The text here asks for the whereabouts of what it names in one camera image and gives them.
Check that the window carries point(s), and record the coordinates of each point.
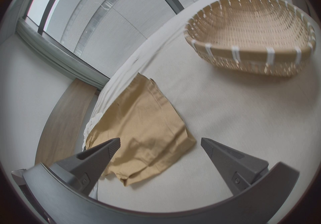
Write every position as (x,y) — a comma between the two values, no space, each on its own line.
(125,12)

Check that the tan shorts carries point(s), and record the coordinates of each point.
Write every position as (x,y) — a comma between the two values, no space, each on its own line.
(145,127)

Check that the round woven basket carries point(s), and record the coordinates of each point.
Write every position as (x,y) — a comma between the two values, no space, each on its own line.
(250,29)

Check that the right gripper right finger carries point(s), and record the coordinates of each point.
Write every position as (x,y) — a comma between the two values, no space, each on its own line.
(230,165)

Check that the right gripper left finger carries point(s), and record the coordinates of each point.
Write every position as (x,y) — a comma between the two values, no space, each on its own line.
(95,160)

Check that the bed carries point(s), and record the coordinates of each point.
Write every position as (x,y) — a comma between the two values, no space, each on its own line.
(225,117)

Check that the white garment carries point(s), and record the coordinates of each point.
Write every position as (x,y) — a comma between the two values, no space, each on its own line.
(90,127)

